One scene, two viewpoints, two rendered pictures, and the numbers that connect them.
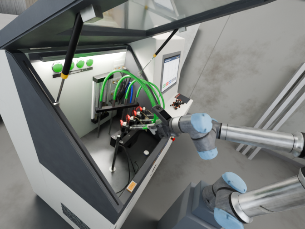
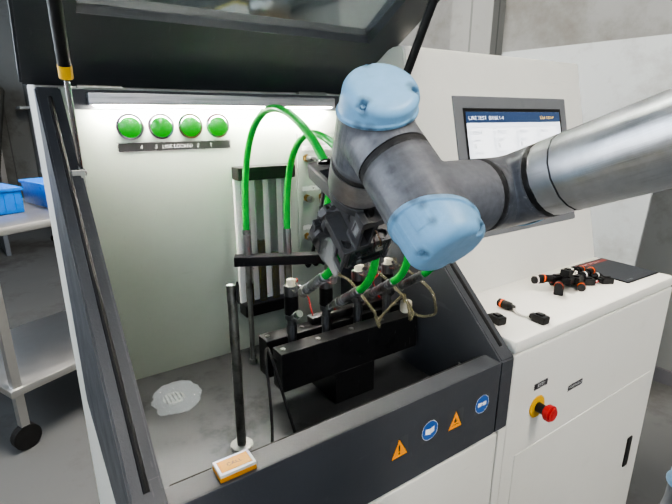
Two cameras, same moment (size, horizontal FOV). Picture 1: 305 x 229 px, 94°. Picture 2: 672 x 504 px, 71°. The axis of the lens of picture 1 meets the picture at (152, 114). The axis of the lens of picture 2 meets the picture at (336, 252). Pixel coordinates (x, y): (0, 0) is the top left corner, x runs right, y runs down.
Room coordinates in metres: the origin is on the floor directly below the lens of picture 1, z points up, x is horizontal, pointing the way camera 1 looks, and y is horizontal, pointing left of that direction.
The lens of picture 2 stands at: (0.07, -0.45, 1.40)
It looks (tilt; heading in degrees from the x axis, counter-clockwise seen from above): 16 degrees down; 39
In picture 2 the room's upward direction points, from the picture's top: straight up
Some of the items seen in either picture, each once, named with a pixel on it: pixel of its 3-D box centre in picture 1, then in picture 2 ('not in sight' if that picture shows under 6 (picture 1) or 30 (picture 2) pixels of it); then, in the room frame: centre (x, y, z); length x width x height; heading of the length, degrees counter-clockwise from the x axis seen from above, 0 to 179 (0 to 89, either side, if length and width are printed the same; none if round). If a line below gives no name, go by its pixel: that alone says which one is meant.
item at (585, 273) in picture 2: (177, 103); (573, 276); (1.33, -0.21, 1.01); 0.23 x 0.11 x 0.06; 163
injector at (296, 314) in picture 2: (123, 136); (294, 337); (0.66, 0.13, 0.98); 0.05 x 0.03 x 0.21; 73
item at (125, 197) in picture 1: (147, 165); (364, 454); (0.60, -0.08, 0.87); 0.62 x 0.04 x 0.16; 163
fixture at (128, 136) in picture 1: (130, 134); (342, 354); (0.78, 0.11, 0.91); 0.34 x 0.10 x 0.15; 163
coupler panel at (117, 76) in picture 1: (118, 81); (322, 195); (0.98, 0.33, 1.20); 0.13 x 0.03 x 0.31; 163
